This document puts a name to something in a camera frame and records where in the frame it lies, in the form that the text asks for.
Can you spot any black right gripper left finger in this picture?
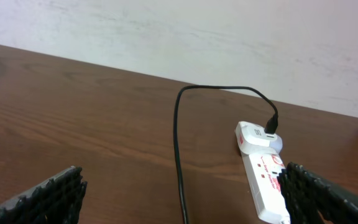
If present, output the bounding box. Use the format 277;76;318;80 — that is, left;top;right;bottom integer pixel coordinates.
0;166;87;224

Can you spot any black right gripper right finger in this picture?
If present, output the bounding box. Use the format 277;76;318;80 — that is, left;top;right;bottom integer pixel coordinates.
278;162;358;224

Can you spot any white charger adapter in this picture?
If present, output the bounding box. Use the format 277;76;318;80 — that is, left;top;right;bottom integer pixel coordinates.
235;121;283;155

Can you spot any black charger cable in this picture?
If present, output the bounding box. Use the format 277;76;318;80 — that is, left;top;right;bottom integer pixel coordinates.
172;85;280;224

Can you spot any white power strip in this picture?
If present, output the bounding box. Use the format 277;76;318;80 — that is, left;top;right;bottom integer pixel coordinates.
234;121;291;224

